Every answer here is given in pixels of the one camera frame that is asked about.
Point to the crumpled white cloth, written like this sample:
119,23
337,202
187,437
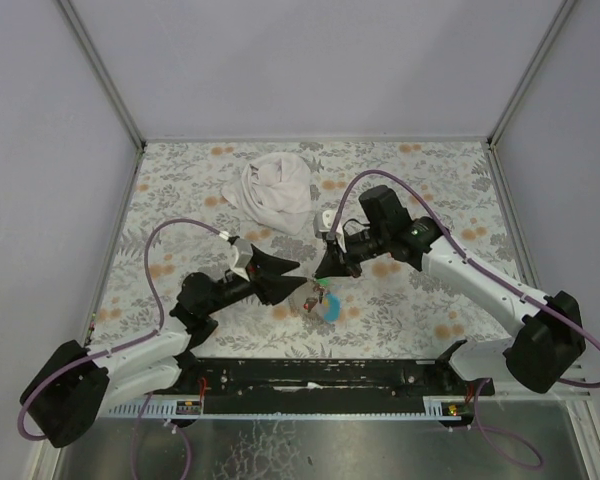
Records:
274,191

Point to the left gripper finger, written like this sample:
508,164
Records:
262,262
274,290

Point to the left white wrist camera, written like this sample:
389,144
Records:
242,254

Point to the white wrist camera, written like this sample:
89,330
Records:
327,228
242,254

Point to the red tagged key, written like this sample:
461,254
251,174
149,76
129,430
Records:
310,304

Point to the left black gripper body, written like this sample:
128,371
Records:
258,281

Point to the green tagged key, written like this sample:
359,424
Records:
324,283

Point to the floral table mat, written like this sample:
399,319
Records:
391,311

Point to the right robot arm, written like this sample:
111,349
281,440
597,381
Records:
543,341

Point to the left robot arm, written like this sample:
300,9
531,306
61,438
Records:
78,383

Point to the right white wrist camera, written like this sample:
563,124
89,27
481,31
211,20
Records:
327,228

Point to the blue key tag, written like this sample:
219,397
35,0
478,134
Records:
332,306

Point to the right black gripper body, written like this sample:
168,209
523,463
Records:
344,255

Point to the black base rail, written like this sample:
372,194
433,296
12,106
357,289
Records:
232,386

